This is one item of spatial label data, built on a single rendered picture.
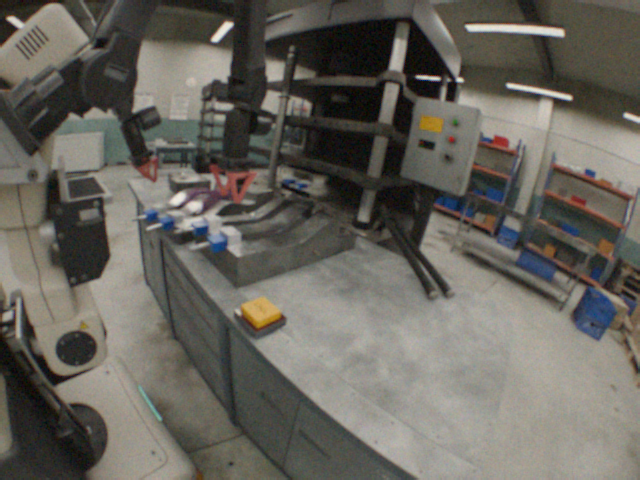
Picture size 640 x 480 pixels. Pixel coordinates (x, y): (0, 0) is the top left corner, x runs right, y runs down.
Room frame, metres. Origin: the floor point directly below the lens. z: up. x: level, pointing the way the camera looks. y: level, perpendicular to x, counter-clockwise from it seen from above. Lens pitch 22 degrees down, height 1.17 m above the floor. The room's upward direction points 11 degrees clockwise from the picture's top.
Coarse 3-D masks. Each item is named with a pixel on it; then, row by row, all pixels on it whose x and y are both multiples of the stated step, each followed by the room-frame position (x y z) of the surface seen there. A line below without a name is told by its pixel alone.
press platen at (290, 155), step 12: (288, 156) 1.62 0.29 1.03; (300, 156) 1.58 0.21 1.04; (312, 156) 1.75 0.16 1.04; (324, 156) 1.97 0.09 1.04; (336, 156) 2.27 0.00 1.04; (312, 168) 1.48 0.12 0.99; (324, 168) 1.42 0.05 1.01; (336, 168) 1.37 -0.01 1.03; (348, 168) 1.38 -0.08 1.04; (360, 168) 1.54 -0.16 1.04; (360, 180) 1.19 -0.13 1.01; (372, 180) 1.14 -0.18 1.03; (384, 180) 1.35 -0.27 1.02; (396, 180) 1.47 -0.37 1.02; (408, 180) 1.61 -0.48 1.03
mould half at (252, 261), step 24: (240, 216) 0.77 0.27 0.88; (288, 216) 0.78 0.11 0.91; (312, 216) 0.77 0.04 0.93; (264, 240) 0.62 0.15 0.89; (288, 240) 0.65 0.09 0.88; (312, 240) 0.69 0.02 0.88; (336, 240) 0.79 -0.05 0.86; (216, 264) 0.56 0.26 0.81; (240, 264) 0.50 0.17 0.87; (264, 264) 0.56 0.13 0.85; (288, 264) 0.62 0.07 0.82
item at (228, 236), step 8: (224, 232) 0.55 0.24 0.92; (232, 232) 0.56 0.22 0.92; (208, 240) 0.52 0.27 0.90; (216, 240) 0.52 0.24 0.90; (224, 240) 0.53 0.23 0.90; (232, 240) 0.55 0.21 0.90; (240, 240) 0.56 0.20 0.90; (192, 248) 0.48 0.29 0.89; (200, 248) 0.50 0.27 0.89; (216, 248) 0.51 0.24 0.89; (224, 248) 0.53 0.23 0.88
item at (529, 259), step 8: (528, 248) 2.96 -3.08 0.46; (520, 256) 2.74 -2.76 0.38; (528, 256) 2.65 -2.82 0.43; (536, 256) 2.84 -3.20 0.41; (544, 256) 2.76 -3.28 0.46; (520, 264) 2.71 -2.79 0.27; (528, 264) 2.63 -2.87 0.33; (536, 264) 2.55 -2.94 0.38; (544, 264) 2.47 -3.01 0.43; (552, 264) 2.63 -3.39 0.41; (536, 272) 2.51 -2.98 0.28; (544, 272) 2.43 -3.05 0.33; (552, 272) 2.36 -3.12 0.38
